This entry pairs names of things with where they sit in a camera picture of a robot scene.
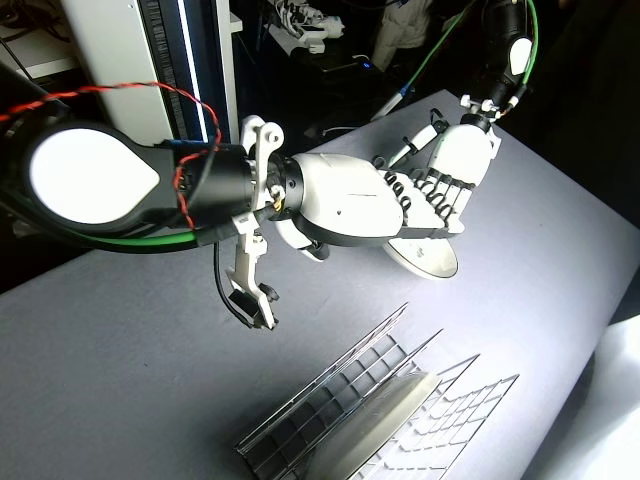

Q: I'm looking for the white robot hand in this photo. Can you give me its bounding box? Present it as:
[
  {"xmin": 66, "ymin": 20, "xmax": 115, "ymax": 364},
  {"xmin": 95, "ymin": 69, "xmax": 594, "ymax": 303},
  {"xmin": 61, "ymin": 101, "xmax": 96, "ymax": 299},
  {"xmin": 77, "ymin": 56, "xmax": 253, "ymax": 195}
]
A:
[
  {"xmin": 384, "ymin": 108, "xmax": 497, "ymax": 224},
  {"xmin": 273, "ymin": 148, "xmax": 466, "ymax": 265}
]

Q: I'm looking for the white ceramic plate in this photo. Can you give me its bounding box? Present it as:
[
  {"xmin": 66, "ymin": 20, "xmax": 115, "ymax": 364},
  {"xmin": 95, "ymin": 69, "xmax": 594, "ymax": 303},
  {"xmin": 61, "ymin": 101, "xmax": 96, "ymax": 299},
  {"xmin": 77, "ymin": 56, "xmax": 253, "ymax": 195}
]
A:
[
  {"xmin": 383, "ymin": 235, "xmax": 460, "ymax": 280},
  {"xmin": 317, "ymin": 372, "xmax": 444, "ymax": 480}
]

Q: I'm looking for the black box with blue light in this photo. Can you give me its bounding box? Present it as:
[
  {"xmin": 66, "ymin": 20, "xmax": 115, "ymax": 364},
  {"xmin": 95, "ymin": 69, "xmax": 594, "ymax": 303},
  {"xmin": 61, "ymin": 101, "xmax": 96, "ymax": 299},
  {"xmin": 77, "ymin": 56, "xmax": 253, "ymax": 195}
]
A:
[{"xmin": 312, "ymin": 53, "xmax": 384, "ymax": 76}]

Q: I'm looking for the person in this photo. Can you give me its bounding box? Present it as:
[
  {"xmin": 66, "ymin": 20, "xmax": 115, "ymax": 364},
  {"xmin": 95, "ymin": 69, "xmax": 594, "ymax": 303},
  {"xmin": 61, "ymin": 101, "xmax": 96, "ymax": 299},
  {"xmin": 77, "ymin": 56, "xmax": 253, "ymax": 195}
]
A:
[{"xmin": 370, "ymin": 0, "xmax": 441, "ymax": 72}]

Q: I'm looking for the white spare robot hand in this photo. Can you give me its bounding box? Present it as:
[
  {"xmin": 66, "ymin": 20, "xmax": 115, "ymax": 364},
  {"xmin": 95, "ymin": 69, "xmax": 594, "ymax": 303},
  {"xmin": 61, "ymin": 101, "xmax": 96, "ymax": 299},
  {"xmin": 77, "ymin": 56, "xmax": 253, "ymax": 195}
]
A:
[{"xmin": 269, "ymin": 0, "xmax": 347, "ymax": 55}]

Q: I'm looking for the white robot torso column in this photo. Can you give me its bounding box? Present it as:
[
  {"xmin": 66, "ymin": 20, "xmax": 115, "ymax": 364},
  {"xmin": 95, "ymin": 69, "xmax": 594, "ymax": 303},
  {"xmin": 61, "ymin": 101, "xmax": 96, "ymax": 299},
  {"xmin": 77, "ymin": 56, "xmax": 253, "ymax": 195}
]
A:
[{"xmin": 59, "ymin": 0, "xmax": 244, "ymax": 151}]

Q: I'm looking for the grey table cloth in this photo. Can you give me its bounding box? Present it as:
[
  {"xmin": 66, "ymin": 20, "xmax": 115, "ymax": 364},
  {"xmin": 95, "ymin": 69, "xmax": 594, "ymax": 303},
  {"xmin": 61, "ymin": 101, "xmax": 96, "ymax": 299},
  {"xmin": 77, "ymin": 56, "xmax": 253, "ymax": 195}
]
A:
[{"xmin": 0, "ymin": 88, "xmax": 640, "ymax": 480}]

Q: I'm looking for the white shelf board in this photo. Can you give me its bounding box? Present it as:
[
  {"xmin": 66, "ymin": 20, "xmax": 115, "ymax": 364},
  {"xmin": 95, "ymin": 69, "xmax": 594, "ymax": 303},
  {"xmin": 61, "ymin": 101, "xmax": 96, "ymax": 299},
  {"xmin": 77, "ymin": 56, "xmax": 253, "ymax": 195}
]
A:
[{"xmin": 0, "ymin": 24, "xmax": 81, "ymax": 85}]

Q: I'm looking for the white adapter with cable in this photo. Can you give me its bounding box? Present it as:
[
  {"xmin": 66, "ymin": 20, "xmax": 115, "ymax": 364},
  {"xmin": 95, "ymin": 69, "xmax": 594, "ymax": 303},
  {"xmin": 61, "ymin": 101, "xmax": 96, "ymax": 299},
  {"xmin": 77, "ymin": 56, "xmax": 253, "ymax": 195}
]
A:
[{"xmin": 319, "ymin": 85, "xmax": 419, "ymax": 137}]

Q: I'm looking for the metal wire dish rack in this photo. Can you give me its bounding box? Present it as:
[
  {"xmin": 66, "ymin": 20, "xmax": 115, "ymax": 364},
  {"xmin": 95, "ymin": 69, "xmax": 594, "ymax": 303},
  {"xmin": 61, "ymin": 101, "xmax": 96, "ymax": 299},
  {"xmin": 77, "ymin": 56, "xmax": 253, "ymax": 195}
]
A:
[{"xmin": 233, "ymin": 301, "xmax": 521, "ymax": 480}]

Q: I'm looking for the red twisted wire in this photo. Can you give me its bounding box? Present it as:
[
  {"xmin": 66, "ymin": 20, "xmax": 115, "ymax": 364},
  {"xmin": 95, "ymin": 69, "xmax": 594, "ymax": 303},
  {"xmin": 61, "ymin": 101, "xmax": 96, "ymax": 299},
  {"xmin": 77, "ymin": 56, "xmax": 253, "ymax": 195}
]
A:
[{"xmin": 0, "ymin": 82, "xmax": 223, "ymax": 231}]

